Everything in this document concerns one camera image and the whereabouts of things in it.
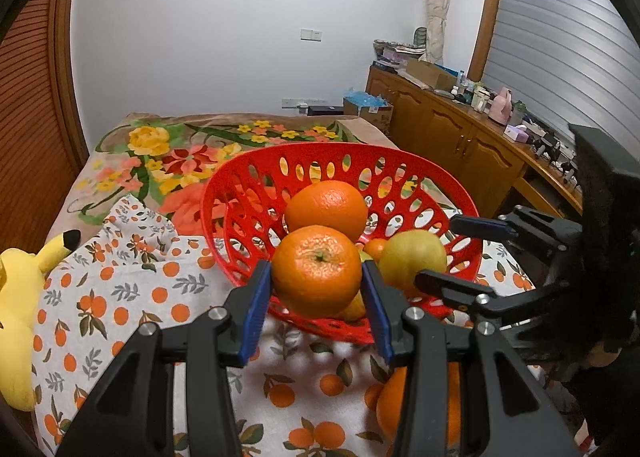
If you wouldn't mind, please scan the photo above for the orange-print white tablecloth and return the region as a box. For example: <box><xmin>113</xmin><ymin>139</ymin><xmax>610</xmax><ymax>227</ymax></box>
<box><xmin>30</xmin><ymin>194</ymin><xmax>538</xmax><ymax>457</ymax></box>

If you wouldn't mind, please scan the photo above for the small mandarin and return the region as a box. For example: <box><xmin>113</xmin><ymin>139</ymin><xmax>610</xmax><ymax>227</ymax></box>
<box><xmin>271</xmin><ymin>226</ymin><xmax>363</xmax><ymax>319</ymax></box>
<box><xmin>364</xmin><ymin>238</ymin><xmax>390</xmax><ymax>262</ymax></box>

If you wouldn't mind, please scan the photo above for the grey window blind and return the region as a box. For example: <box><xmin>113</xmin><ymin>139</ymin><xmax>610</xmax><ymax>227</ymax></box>
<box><xmin>482</xmin><ymin>0</ymin><xmax>640</xmax><ymax>138</ymax></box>

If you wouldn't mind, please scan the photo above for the pale curtain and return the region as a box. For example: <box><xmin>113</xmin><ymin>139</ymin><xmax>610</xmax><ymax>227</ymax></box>
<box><xmin>419</xmin><ymin>0</ymin><xmax>458</xmax><ymax>63</ymax></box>

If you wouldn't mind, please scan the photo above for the yellow-green lemon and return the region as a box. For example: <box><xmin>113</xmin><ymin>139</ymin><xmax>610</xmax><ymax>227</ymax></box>
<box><xmin>378</xmin><ymin>230</ymin><xmax>447</xmax><ymax>290</ymax></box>

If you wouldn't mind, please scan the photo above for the large orange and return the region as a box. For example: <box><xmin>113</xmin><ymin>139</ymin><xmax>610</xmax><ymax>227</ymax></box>
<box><xmin>284</xmin><ymin>180</ymin><xmax>369</xmax><ymax>243</ymax></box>
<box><xmin>376</xmin><ymin>364</ymin><xmax>462</xmax><ymax>448</ymax></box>

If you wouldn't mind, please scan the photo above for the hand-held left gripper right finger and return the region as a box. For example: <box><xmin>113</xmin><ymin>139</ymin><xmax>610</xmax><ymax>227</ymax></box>
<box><xmin>361</xmin><ymin>261</ymin><xmax>581</xmax><ymax>457</ymax></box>

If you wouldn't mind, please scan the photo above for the wooden louvred wardrobe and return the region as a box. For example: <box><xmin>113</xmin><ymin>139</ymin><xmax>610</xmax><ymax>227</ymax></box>
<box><xmin>0</xmin><ymin>0</ymin><xmax>91</xmax><ymax>253</ymax></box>

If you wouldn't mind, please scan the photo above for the yellow plush toy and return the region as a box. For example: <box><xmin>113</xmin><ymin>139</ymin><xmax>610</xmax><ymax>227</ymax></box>
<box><xmin>0</xmin><ymin>229</ymin><xmax>82</xmax><ymax>412</ymax></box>

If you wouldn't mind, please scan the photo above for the floral blanket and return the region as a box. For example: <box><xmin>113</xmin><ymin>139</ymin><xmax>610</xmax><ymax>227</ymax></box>
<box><xmin>65</xmin><ymin>113</ymin><xmax>466</xmax><ymax>243</ymax></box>

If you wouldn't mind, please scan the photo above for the wooden window frame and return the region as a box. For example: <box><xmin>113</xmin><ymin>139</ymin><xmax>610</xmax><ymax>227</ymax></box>
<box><xmin>470</xmin><ymin>0</ymin><xmax>506</xmax><ymax>83</ymax></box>

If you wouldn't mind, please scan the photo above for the large yellow-green citrus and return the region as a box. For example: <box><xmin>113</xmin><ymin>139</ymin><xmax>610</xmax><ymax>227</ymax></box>
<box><xmin>336</xmin><ymin>289</ymin><xmax>368</xmax><ymax>323</ymax></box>

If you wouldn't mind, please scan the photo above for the stack of papers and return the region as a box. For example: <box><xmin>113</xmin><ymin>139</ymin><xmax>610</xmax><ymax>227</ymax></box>
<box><xmin>372</xmin><ymin>40</ymin><xmax>426</xmax><ymax>69</ymax></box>

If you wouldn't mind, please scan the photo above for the pink bottle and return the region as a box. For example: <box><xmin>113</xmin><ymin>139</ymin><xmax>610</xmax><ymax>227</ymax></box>
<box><xmin>489</xmin><ymin>86</ymin><xmax>513</xmax><ymax>125</ymax></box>

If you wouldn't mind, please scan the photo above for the black mini tripod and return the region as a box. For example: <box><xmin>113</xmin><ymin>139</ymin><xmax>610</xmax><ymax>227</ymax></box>
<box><xmin>532</xmin><ymin>134</ymin><xmax>576</xmax><ymax>183</ymax></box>

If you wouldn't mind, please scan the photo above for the open cardboard box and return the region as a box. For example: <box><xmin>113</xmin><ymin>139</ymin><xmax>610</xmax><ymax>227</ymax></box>
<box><xmin>406</xmin><ymin>60</ymin><xmax>458</xmax><ymax>90</ymax></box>

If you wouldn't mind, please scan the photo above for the cardboard box with blue bags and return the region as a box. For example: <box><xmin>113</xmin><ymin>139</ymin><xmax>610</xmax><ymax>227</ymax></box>
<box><xmin>342</xmin><ymin>87</ymin><xmax>394</xmax><ymax>133</ymax></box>

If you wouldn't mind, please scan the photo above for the row of small bottles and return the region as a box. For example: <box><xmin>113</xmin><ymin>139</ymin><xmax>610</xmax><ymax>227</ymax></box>
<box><xmin>452</xmin><ymin>80</ymin><xmax>493</xmax><ymax>113</ymax></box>

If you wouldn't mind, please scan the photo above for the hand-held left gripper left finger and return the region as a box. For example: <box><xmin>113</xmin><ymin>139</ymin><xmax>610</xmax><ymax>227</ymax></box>
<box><xmin>55</xmin><ymin>259</ymin><xmax>273</xmax><ymax>457</ymax></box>

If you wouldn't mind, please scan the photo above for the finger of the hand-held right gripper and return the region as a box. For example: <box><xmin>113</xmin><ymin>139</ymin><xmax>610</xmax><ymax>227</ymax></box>
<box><xmin>415</xmin><ymin>269</ymin><xmax>561</xmax><ymax>330</ymax></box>
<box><xmin>450</xmin><ymin>206</ymin><xmax>581</xmax><ymax>265</ymax></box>

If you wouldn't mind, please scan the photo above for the wooden sideboard cabinet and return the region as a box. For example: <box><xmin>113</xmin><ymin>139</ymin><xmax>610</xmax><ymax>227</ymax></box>
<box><xmin>365</xmin><ymin>64</ymin><xmax>586</xmax><ymax>233</ymax></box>

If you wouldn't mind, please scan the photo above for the red plastic basket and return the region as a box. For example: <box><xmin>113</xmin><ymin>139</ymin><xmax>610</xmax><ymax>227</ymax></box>
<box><xmin>200</xmin><ymin>142</ymin><xmax>483</xmax><ymax>344</ymax></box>

